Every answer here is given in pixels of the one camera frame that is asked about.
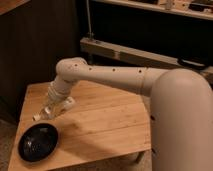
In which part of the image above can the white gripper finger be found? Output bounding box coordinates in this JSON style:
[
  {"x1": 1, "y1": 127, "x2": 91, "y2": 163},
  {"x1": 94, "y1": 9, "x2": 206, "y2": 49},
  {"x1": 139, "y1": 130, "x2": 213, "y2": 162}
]
[
  {"x1": 59, "y1": 97, "x2": 75, "y2": 114},
  {"x1": 41, "y1": 107, "x2": 53, "y2": 119}
]

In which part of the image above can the white plastic bottle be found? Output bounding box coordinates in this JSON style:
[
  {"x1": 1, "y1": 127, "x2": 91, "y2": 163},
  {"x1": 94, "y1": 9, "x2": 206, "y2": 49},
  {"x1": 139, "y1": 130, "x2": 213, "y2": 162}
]
[{"x1": 32, "y1": 105, "x2": 59, "y2": 121}]

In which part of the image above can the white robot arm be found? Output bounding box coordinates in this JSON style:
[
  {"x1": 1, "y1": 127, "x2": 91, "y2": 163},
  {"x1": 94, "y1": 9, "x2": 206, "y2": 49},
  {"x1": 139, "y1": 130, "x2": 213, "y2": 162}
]
[{"x1": 43, "y1": 57, "x2": 213, "y2": 171}]

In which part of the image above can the black ceramic bowl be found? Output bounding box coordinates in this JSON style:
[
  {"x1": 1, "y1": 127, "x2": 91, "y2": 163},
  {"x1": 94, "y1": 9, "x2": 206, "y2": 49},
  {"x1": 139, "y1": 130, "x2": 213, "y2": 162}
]
[{"x1": 18, "y1": 123, "x2": 58, "y2": 162}]

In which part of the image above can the grey metal beam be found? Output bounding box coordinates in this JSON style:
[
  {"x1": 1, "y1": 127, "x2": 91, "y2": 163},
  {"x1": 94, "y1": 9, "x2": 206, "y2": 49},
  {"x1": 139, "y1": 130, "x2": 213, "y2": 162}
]
[{"x1": 80, "y1": 37, "x2": 213, "y2": 85}]

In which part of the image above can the wooden table leg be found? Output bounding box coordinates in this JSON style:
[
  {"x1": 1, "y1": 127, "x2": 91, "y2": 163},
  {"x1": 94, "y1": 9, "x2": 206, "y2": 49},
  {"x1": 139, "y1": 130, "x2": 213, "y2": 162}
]
[{"x1": 135, "y1": 152, "x2": 144, "y2": 163}]

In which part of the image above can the metal vertical pole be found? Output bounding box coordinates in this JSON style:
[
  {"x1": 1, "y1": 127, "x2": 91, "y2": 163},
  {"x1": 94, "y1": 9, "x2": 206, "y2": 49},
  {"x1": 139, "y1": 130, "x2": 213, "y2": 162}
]
[{"x1": 86, "y1": 0, "x2": 94, "y2": 40}]

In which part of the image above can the black object on beam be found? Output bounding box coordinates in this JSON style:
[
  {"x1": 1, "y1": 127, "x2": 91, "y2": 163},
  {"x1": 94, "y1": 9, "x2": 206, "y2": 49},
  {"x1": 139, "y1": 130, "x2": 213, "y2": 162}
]
[{"x1": 177, "y1": 59, "x2": 208, "y2": 70}]

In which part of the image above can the wooden shelf board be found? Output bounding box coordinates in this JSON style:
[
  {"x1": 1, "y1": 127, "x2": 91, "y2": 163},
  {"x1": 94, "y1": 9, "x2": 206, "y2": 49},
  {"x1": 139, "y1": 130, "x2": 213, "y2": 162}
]
[{"x1": 93, "y1": 0, "x2": 213, "y2": 21}]

